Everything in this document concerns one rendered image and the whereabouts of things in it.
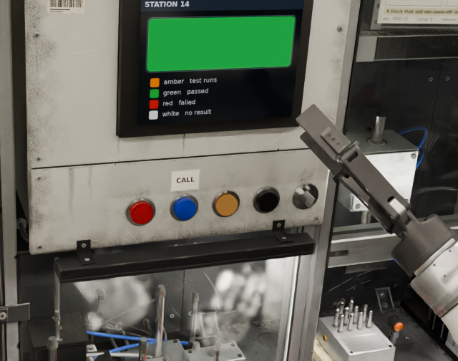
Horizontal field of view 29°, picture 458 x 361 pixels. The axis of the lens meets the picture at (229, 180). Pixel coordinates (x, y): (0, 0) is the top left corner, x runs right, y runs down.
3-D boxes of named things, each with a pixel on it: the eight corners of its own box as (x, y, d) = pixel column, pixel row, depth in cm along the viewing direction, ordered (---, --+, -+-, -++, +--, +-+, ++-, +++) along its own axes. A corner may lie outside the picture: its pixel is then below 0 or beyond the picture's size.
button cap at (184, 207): (174, 221, 120) (175, 201, 119) (170, 215, 122) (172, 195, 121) (195, 219, 121) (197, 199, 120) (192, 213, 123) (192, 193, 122)
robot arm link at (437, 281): (502, 263, 103) (465, 224, 104) (443, 316, 102) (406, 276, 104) (489, 270, 111) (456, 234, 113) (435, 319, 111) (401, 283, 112)
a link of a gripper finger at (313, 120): (334, 162, 108) (334, 160, 107) (295, 120, 109) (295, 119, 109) (353, 145, 108) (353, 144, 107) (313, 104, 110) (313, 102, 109)
